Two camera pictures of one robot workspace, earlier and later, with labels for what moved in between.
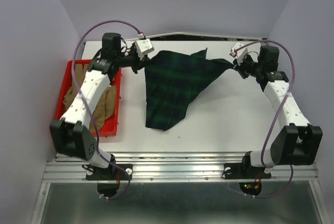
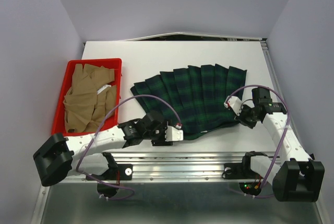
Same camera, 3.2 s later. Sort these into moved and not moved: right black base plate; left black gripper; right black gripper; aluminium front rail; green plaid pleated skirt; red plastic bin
Moved: right black gripper; left black gripper; green plaid pleated skirt
Not moved: aluminium front rail; right black base plate; red plastic bin
